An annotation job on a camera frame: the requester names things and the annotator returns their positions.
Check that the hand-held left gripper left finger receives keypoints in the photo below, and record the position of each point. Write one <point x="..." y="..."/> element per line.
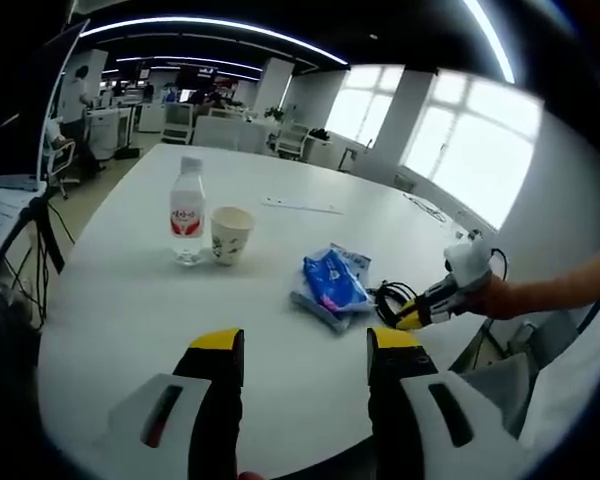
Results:
<point x="215" y="400"/>

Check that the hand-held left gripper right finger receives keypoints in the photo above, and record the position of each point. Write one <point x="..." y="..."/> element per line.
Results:
<point x="400" y="400"/>

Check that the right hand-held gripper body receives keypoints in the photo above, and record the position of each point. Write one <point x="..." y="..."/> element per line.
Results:
<point x="467" y="262"/>

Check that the small blue wrapper packet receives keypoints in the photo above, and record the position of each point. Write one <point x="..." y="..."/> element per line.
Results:
<point x="335" y="280"/>

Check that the blue plastic snack bag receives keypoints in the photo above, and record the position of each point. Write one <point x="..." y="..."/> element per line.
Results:
<point x="325" y="321"/>

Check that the white paper cup green print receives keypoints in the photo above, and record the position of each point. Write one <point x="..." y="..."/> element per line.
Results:
<point x="230" y="240"/>

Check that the clear water bottle red label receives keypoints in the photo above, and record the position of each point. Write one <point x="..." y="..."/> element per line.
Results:
<point x="186" y="210"/>

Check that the person's right hand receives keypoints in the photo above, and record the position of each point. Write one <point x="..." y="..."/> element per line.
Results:
<point x="495" y="300"/>

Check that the person's left hand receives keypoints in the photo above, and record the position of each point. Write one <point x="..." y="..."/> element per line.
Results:
<point x="249" y="476"/>

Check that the small black round object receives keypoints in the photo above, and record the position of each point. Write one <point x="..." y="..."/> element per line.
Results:
<point x="475" y="234"/>

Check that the white table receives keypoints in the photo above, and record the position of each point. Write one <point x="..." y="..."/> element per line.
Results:
<point x="205" y="310"/>

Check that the grey office chair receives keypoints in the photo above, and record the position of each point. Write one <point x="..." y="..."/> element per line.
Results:
<point x="505" y="380"/>

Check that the large window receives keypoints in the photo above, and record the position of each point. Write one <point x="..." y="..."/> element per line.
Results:
<point x="365" y="107"/>
<point x="475" y="145"/>

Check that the person's white shirt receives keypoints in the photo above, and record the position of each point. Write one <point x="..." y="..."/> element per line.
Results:
<point x="575" y="385"/>

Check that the black bag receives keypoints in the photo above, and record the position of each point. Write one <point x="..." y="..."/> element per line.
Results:
<point x="320" y="134"/>

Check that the white office chair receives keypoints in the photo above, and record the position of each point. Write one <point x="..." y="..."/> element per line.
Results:
<point x="292" y="140"/>
<point x="177" y="122"/>
<point x="60" y="155"/>

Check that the ceiling light strip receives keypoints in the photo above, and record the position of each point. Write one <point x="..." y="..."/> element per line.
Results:
<point x="205" y="27"/>
<point x="490" y="35"/>

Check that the black tripod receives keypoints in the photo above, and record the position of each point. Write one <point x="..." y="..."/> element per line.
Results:
<point x="45" y="235"/>

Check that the potted green plant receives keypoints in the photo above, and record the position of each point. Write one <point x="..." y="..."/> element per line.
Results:
<point x="275" y="113"/>

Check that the white mesh chair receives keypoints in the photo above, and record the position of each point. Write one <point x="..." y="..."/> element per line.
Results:
<point x="2" y="220"/>

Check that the metal frame stand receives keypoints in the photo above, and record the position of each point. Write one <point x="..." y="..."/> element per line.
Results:
<point x="347" y="157"/>

